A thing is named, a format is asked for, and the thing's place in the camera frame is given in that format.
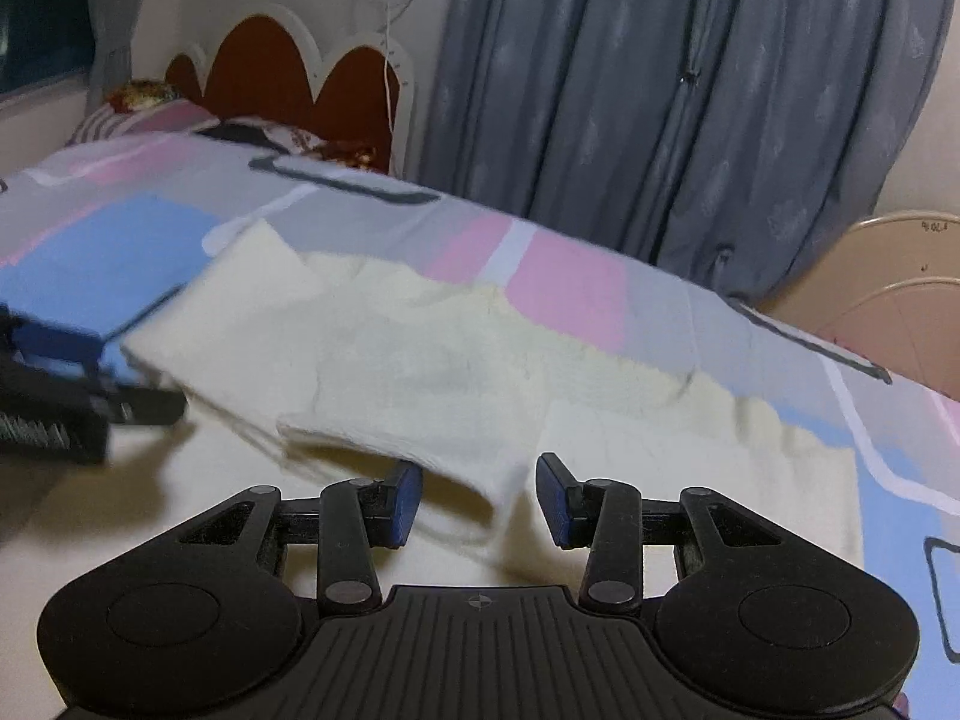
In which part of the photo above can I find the dark window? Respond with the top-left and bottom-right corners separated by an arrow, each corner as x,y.
0,0 -> 96,96

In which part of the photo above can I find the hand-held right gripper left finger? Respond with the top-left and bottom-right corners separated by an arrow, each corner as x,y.
176,460 -> 425,614

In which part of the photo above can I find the brown scalloped headboard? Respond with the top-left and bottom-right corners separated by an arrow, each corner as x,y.
161,4 -> 418,177

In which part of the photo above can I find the cream arched board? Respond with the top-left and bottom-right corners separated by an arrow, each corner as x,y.
771,210 -> 960,400

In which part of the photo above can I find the white towel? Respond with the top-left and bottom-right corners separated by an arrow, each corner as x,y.
120,217 -> 863,586

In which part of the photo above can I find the white hanging cord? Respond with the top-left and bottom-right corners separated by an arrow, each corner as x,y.
358,0 -> 430,137

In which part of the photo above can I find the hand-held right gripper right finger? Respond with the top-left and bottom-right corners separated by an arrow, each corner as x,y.
535,452 -> 785,613

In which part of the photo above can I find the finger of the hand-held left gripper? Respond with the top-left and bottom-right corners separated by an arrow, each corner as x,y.
71,379 -> 188,427
0,306 -> 104,377

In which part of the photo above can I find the gold patterned cushion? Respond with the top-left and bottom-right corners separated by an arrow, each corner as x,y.
321,141 -> 380,170

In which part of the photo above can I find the printed white pillow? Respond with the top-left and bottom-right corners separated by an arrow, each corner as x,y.
196,116 -> 332,160

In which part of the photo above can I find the floral cushion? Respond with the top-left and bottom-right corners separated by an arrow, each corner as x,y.
103,79 -> 186,115

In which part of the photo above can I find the pink striped pillow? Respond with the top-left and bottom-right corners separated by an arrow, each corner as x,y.
70,100 -> 220,149

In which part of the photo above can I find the pastel patterned bed sheet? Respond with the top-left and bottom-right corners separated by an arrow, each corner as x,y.
0,131 -> 960,720

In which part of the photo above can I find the blue-grey curtain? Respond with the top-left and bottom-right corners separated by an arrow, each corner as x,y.
85,0 -> 175,115
416,0 -> 944,302

